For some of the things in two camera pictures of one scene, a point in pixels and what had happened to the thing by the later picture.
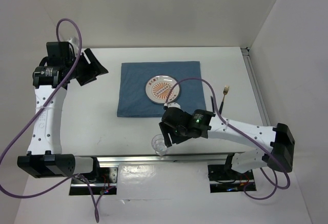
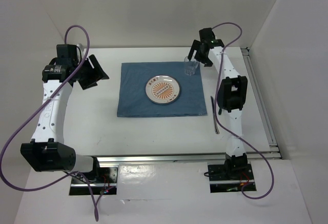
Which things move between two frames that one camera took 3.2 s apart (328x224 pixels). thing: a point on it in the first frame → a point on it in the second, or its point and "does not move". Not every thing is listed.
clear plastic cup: [159, 144] → [190, 66]
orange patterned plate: [158, 87] does not move
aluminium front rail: [107, 160] does not move
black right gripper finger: [178, 139] → [205, 60]
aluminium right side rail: [247, 57] does not move
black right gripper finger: [164, 129] → [195, 46]
